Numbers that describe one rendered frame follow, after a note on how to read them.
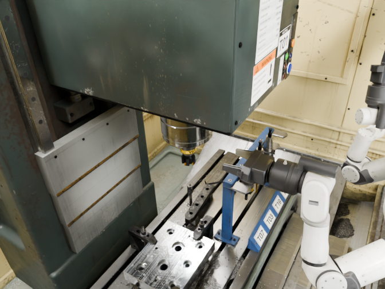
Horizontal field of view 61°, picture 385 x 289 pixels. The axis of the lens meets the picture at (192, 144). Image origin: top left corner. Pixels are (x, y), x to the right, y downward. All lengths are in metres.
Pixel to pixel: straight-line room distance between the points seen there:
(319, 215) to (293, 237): 0.87
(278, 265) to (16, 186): 1.11
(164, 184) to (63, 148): 1.14
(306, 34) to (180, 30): 1.16
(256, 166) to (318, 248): 0.27
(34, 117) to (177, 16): 0.61
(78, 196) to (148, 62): 0.73
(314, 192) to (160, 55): 0.50
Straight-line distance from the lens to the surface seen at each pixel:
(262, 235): 1.49
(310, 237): 0.96
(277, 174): 0.91
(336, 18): 1.80
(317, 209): 0.90
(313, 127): 2.02
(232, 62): 0.72
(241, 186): 1.27
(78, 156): 1.31
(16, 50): 1.09
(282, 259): 1.64
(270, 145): 1.44
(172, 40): 0.77
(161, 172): 2.37
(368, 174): 1.55
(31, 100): 1.14
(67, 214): 1.39
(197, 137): 0.95
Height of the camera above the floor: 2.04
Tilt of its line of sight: 34 degrees down
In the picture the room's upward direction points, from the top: 2 degrees counter-clockwise
